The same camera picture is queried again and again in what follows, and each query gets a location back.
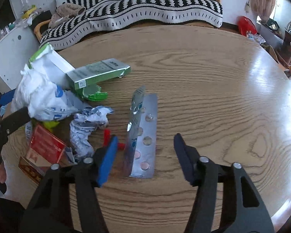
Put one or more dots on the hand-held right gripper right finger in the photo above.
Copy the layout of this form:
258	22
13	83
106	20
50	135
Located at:
184	159

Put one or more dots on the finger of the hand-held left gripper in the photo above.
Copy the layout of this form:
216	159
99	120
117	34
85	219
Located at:
14	121
6	99

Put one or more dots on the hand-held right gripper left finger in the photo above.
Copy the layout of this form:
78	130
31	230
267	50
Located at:
108	161

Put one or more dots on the white plastic bag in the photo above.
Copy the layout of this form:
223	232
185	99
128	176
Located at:
36	94

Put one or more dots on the red cigarette box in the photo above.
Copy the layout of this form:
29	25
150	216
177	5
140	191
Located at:
44	145

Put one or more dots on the red and gold box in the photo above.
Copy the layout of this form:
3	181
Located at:
30	171

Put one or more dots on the green cardboard box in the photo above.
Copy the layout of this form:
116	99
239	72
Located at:
97	74

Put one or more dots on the small red plastic piece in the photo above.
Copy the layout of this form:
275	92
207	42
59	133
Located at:
107	136

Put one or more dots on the yellow-green wrapper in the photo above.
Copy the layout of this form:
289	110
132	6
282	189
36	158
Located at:
51	124

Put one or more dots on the crumpled printed paper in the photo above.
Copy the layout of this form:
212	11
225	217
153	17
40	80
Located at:
83	128

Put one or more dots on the white round cabinet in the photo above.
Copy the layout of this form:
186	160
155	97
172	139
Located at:
12	51

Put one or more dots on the bent silver blister pack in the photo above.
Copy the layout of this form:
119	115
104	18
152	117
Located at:
135	109

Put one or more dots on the white box with green edge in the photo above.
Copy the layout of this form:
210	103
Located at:
55	60

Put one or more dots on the wooden sofa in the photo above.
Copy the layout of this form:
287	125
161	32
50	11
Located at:
40	29

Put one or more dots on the brown cloth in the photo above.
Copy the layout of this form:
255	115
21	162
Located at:
65	12

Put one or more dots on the printed paper package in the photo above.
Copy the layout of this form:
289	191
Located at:
255	38

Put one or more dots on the red bag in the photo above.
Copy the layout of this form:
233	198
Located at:
246	24

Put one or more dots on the black white striped blanket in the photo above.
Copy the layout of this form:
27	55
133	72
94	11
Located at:
135	7

